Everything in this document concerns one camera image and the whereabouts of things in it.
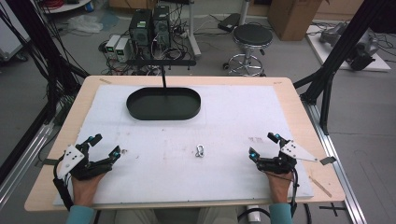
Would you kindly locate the black oval tray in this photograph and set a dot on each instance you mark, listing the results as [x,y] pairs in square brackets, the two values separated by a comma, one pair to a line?
[163,104]

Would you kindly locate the black metal frame post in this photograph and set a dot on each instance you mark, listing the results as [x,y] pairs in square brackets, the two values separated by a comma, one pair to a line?
[46,46]
[333,59]

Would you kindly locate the brown cardboard box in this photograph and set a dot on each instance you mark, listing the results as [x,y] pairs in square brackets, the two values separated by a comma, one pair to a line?
[292,18]

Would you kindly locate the black computer tower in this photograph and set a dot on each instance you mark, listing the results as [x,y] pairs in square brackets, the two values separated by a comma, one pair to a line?
[162,26]
[140,32]

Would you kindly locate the wooden table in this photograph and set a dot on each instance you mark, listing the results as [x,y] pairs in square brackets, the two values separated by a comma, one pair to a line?
[314,130]

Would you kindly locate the small silver metal clip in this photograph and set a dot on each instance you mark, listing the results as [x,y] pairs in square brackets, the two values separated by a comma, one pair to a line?
[200,151]

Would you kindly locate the clear plastic bag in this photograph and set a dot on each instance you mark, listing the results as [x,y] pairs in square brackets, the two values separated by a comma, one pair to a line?
[84,23]

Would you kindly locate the person's legs light trousers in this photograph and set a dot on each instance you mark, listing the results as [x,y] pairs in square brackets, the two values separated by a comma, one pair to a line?
[174,216]

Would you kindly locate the white floor board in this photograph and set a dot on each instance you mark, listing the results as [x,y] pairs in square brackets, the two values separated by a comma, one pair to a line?
[348,49]

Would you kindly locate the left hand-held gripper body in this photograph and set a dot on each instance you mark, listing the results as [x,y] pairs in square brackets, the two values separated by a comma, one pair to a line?
[72,159]

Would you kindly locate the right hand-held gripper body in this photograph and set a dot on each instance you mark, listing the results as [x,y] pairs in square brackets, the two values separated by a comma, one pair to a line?
[289,157]

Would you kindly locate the white foam mat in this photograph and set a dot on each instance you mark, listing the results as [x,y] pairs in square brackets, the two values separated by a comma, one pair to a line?
[186,140]

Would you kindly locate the person's right hand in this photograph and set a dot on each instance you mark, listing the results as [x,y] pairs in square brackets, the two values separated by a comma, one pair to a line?
[279,186]

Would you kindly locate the black round stool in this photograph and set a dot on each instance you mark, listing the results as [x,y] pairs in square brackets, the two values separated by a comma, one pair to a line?
[251,46]

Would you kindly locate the black flat device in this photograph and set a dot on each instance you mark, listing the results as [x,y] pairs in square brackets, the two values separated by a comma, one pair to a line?
[229,22]

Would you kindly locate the person's left hand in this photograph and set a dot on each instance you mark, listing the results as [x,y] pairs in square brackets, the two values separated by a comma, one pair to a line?
[84,189]

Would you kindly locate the white power supply unit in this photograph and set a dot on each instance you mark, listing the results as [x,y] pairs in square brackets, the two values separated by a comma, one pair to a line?
[122,49]
[112,44]

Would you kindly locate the black t-shaped stand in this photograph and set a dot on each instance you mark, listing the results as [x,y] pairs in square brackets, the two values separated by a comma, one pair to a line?
[163,67]

